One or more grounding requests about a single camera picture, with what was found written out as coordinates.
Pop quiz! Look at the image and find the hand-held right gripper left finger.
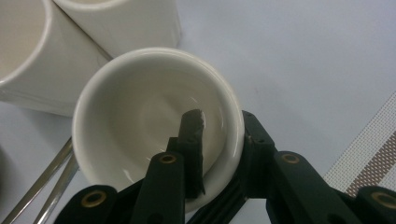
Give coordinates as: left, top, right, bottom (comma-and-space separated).
166, 108, 206, 200

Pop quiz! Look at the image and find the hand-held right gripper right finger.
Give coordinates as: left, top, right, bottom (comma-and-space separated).
241, 110, 276, 199

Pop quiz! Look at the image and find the white cup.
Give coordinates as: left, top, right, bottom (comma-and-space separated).
71, 46, 247, 214
0, 0, 113, 119
52, 0, 183, 60

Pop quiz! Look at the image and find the white table sheet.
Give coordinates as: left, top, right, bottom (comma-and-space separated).
0, 0, 396, 224

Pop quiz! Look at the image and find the striped grey placemat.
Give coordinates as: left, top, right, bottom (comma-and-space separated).
321, 90, 396, 200

